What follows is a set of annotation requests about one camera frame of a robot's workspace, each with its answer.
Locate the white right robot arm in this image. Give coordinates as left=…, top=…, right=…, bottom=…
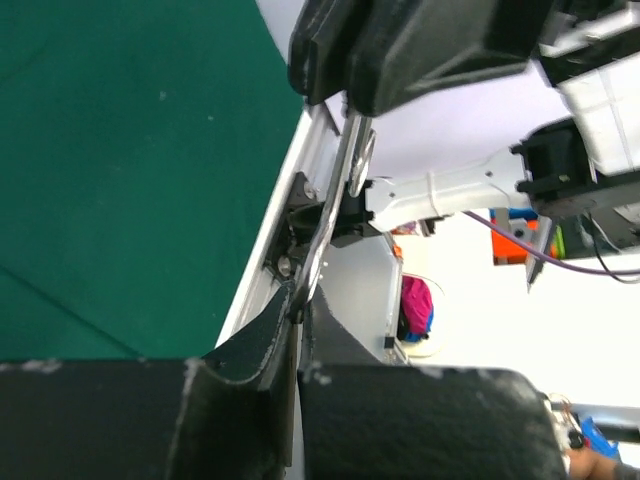
left=288, top=1, right=639, bottom=249

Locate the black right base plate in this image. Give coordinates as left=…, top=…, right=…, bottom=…
left=263, top=172, right=380, bottom=281

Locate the pink bag in background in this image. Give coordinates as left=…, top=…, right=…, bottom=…
left=397, top=275, right=434, bottom=343

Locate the orange box in background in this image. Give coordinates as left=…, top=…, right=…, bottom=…
left=489, top=209, right=538, bottom=265

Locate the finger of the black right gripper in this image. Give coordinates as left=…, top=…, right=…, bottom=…
left=346, top=0, right=555, bottom=117
left=288, top=1, right=380, bottom=105

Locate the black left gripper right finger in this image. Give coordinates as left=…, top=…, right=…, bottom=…
left=298, top=292, right=566, bottom=480

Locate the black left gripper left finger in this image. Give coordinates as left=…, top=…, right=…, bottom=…
left=1, top=285, right=296, bottom=479

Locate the green surgical drape cloth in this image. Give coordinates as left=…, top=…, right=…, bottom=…
left=1, top=1, right=302, bottom=360

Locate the aluminium front rail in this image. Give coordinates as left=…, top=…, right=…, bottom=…
left=216, top=105, right=338, bottom=345

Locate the steel needle holder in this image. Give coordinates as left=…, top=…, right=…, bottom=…
left=287, top=108, right=376, bottom=324

